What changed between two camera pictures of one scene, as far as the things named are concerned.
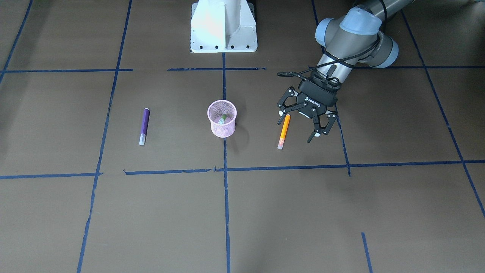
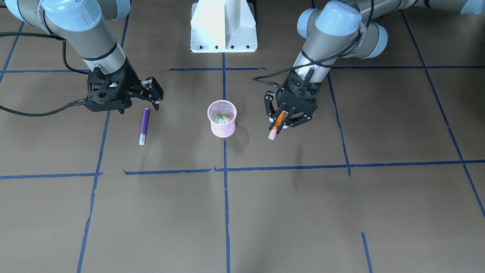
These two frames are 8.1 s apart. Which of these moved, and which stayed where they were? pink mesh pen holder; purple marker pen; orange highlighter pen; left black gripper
Moved: orange highlighter pen; left black gripper
Stayed: purple marker pen; pink mesh pen holder
